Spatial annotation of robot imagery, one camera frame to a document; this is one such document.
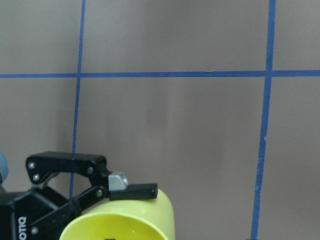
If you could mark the yellow plastic cup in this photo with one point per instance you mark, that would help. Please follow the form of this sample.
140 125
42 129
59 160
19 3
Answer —
125 220

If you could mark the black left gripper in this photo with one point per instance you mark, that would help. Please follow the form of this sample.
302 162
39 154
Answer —
41 213

